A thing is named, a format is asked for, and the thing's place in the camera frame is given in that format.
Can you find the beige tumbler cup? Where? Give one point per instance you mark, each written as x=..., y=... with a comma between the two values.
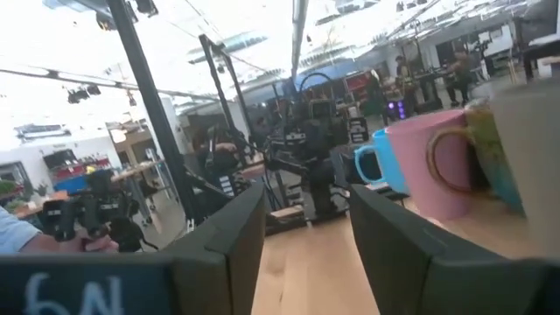
x=534, y=166

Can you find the blue canopy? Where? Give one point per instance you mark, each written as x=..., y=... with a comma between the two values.
x=324, y=72

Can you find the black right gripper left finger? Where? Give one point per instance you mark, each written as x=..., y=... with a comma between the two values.
x=219, y=262

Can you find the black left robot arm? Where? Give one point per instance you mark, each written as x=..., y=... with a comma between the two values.
x=321, y=175

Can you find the wooden shelf black metal legs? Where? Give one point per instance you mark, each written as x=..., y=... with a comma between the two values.
x=306, y=271

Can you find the black rig upright post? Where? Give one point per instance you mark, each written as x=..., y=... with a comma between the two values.
x=213, y=61
x=153, y=109

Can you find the black handheld controller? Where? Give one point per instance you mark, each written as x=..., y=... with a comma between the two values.
x=96, y=210

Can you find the person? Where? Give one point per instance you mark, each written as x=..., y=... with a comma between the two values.
x=13, y=232
x=459, y=76
x=223, y=157
x=404, y=83

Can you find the blue storage bin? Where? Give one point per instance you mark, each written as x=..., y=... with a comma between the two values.
x=70, y=184

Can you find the pink cup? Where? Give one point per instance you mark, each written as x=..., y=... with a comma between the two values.
x=407, y=175

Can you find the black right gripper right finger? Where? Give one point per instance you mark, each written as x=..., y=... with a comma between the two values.
x=394, y=254

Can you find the person's hand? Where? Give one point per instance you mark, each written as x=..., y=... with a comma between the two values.
x=100, y=245

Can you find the light blue mug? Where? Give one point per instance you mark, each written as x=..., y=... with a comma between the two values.
x=391, y=162

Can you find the black ceiling spotlight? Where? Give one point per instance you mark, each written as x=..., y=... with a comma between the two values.
x=81, y=94

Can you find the green blue glazed mug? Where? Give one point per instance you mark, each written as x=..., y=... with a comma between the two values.
x=494, y=166

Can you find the black computer purple lights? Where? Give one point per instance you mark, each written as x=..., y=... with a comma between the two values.
x=396, y=109

